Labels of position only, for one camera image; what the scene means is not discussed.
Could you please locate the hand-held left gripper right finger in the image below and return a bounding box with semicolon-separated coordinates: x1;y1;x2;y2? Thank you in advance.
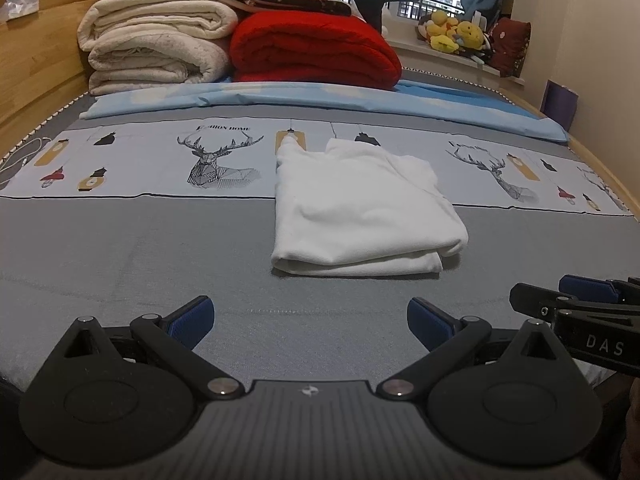
376;298;576;402

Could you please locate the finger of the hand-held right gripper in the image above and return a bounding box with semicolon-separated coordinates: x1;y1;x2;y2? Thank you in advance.
510;282;576;319
559;275;640;307

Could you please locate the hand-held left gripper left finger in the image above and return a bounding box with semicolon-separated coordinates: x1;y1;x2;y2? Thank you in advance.
45;296;246;402

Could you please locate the white garment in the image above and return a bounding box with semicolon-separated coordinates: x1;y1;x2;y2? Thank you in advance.
270;137;470;279

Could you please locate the deer printed sheet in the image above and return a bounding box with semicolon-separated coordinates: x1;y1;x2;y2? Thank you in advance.
0;119;636;219

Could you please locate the purple box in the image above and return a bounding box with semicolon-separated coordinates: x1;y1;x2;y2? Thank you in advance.
541;79;580;134

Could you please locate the light blue sheet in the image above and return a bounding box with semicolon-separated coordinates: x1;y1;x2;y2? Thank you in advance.
80;79;571;144

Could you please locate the red patterned cushion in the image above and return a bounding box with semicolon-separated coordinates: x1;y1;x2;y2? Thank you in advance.
487;16;532;79

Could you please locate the white window sill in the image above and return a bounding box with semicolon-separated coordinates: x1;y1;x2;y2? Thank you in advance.
385;35;526;87

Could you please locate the cream folded quilt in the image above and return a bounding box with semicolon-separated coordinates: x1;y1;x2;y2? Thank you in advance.
77;0;240;96

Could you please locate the yellow plush toy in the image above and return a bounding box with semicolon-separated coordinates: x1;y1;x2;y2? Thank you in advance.
427;10;462;54
452;21;486;51

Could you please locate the red folded blanket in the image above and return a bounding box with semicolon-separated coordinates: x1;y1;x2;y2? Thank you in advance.
229;11;404;92

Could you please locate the tissue pack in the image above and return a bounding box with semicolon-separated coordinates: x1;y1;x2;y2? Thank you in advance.
0;0;40;22

